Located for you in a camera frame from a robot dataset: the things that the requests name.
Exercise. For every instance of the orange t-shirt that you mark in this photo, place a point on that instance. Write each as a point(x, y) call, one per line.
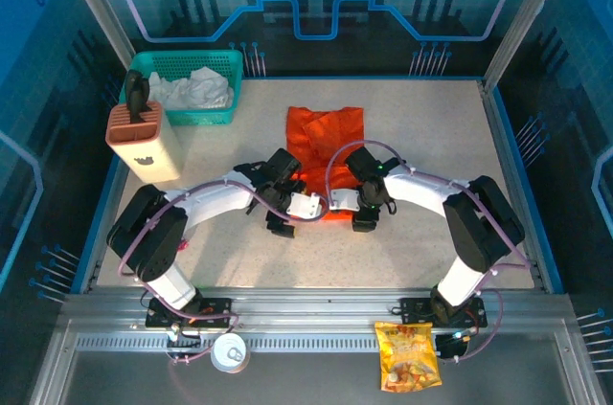
point(325, 137)

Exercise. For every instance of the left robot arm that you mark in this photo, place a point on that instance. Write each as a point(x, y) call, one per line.
point(211, 199)

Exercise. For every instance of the teal plastic basket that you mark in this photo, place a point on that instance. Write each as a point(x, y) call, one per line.
point(201, 119)

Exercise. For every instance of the white t-shirt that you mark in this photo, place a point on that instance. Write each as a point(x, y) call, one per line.
point(191, 89)

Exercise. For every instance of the silver tin can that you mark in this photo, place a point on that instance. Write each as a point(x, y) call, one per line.
point(229, 352)

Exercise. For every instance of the beige knife block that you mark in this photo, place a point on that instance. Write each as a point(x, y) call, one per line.
point(148, 156)

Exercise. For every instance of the yellow snack bag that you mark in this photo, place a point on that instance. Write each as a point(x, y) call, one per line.
point(407, 357)

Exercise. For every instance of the black controller board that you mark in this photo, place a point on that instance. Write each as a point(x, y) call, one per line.
point(447, 347)

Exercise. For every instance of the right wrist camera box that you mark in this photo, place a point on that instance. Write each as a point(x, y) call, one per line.
point(345, 199)

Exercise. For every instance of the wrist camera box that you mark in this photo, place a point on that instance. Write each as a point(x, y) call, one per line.
point(304, 205)
point(345, 199)

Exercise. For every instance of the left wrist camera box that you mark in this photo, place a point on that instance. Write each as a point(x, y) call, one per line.
point(304, 205)

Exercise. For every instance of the aluminium frame rail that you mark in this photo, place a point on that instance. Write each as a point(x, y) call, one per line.
point(311, 309)

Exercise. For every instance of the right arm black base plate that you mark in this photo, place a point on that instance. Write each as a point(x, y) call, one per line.
point(414, 311)

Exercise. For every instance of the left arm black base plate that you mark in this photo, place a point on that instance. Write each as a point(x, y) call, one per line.
point(218, 304)

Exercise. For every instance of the aluminium corner post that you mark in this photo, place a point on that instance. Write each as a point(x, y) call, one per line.
point(527, 12)
point(96, 3)

